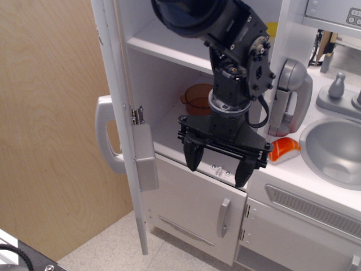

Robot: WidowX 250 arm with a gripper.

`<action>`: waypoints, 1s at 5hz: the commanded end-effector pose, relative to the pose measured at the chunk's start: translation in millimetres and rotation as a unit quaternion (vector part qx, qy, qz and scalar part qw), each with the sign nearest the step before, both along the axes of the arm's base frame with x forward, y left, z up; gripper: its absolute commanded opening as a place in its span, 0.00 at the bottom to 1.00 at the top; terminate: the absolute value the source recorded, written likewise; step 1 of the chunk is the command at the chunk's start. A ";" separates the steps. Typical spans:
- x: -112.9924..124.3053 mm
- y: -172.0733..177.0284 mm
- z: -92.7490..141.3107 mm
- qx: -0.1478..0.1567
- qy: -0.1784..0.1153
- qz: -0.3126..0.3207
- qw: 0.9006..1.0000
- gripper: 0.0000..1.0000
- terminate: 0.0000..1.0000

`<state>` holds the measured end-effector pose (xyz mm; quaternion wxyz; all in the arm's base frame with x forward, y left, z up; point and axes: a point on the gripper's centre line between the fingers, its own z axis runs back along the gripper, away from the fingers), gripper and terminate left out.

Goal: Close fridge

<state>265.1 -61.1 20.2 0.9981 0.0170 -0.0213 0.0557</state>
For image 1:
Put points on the grey toy telephone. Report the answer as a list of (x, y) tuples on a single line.
[(292, 99)]

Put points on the orange transparent toy pot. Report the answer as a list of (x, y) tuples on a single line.
[(196, 99)]

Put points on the grey toy microwave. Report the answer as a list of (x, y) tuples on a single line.
[(342, 17)]

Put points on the yellow toy banana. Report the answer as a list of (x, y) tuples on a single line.
[(272, 28)]

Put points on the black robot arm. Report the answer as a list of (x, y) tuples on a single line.
[(238, 45)]

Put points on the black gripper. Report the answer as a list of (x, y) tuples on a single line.
[(228, 135)]

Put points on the salmon sushi toy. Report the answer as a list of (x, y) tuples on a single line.
[(284, 149)]

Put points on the grey toy faucet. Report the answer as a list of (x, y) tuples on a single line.
[(335, 97)]

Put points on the grey toy sink basin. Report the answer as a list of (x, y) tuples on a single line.
[(331, 149)]

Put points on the white toy oven unit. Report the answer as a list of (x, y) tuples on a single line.
[(297, 221)]

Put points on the white lower freezer door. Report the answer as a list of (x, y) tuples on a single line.
[(196, 208)]

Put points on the wooden sticks in background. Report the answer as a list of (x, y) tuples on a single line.
[(322, 53)]

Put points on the black metal frame corner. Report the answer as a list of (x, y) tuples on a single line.
[(16, 255)]

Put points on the white toy fridge door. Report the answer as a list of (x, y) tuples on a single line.
[(124, 140)]

